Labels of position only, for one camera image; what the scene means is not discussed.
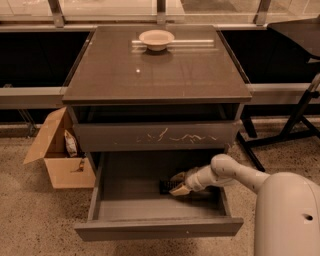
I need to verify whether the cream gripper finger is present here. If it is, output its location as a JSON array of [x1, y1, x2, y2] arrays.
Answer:
[[170, 172, 189, 182], [169, 183, 191, 196]]

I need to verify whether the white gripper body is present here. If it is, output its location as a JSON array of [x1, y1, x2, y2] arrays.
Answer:
[[184, 165, 234, 192]]

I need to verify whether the black rxbar chocolate bar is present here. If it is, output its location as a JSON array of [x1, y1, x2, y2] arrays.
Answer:
[[159, 180, 180, 195]]

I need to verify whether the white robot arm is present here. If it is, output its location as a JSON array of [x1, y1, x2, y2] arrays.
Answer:
[[169, 154, 320, 256]]

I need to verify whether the closed scratched top drawer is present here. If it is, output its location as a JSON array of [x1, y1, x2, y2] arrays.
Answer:
[[73, 121, 241, 152]]

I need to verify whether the open grey middle drawer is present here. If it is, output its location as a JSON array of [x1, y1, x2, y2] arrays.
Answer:
[[75, 150, 243, 241]]

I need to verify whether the dark grey drawer cabinet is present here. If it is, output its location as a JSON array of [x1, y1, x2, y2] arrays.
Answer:
[[63, 25, 251, 165]]

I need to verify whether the snack bag in box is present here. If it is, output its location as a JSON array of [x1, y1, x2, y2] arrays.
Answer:
[[64, 130, 78, 157]]

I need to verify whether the open cardboard box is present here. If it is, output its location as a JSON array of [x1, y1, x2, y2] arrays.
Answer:
[[24, 108, 96, 189]]

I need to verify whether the white ceramic bowl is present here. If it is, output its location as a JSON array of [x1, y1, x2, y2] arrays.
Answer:
[[139, 30, 175, 51]]

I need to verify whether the dark side table top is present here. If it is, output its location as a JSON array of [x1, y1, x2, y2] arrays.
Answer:
[[267, 17, 320, 60]]

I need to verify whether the grey metal window rail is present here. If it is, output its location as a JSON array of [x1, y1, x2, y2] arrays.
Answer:
[[0, 83, 309, 109]]

